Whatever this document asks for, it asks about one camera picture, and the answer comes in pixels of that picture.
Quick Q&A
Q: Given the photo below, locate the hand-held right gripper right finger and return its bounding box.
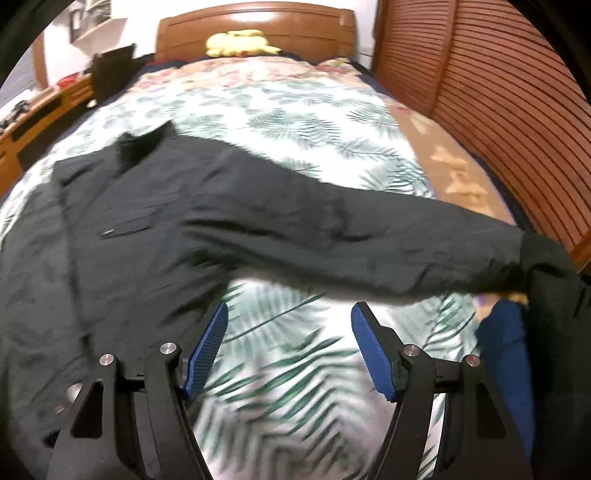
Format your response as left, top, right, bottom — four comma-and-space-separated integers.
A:
351, 301, 539, 480

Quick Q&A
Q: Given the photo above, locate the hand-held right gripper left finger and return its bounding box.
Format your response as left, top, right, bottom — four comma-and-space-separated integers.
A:
46, 302, 229, 480

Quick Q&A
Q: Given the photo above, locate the black jacket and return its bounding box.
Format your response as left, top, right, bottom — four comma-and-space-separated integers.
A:
0, 121, 529, 467

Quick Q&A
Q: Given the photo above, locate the dark green cloth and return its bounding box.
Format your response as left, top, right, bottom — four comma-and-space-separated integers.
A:
519, 228, 591, 480

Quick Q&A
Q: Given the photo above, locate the tan patterned blanket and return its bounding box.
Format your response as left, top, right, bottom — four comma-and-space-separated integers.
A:
383, 99, 518, 227

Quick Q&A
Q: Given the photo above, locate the leaf print bedspread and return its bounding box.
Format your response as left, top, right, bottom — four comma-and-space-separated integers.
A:
0, 78, 490, 480

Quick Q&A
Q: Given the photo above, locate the floral pillow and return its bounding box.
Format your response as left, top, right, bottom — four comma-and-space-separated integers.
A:
134, 58, 375, 95

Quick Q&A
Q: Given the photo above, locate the wooden louvred wardrobe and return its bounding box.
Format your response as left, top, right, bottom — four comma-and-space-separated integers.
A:
372, 0, 591, 273

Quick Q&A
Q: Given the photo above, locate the wooden desk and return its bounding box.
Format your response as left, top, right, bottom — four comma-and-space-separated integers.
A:
0, 74, 98, 199

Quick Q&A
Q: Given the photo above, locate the black chair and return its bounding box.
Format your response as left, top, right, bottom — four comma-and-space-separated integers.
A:
90, 44, 139, 109

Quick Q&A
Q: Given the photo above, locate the yellow plush toy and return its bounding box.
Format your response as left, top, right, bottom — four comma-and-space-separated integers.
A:
205, 28, 280, 58

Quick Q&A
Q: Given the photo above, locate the wooden headboard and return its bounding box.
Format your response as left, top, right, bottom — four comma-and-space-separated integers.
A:
154, 7, 358, 65

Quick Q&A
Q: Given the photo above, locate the white wall shelf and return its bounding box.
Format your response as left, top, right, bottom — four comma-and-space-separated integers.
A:
69, 0, 125, 42

